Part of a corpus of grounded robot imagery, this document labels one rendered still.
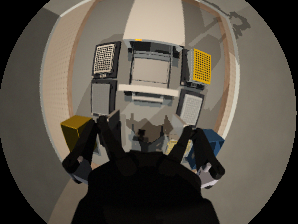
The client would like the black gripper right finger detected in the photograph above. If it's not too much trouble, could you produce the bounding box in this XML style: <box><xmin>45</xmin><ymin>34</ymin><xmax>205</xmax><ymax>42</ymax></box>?
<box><xmin>157</xmin><ymin>113</ymin><xmax>225</xmax><ymax>189</ymax></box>

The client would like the grey bench mat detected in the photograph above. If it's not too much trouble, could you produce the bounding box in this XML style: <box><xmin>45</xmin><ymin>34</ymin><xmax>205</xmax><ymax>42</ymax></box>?
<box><xmin>72</xmin><ymin>0</ymin><xmax>225</xmax><ymax>152</ymax></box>

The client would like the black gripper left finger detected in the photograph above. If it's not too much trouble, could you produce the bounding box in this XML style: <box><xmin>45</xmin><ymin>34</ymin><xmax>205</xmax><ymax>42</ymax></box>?
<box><xmin>62</xmin><ymin>109</ymin><xmax>137</xmax><ymax>185</ymax></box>

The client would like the white multi-well plate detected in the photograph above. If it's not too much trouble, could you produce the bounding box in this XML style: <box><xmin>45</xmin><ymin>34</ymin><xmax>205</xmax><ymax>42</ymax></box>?
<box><xmin>94</xmin><ymin>44</ymin><xmax>116</xmax><ymax>74</ymax></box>
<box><xmin>180</xmin><ymin>94</ymin><xmax>202</xmax><ymax>125</ymax></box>

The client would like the dark blue bin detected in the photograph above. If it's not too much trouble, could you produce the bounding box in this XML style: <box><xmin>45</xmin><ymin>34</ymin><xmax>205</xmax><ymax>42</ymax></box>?
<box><xmin>186</xmin><ymin>129</ymin><xmax>225</xmax><ymax>170</ymax></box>

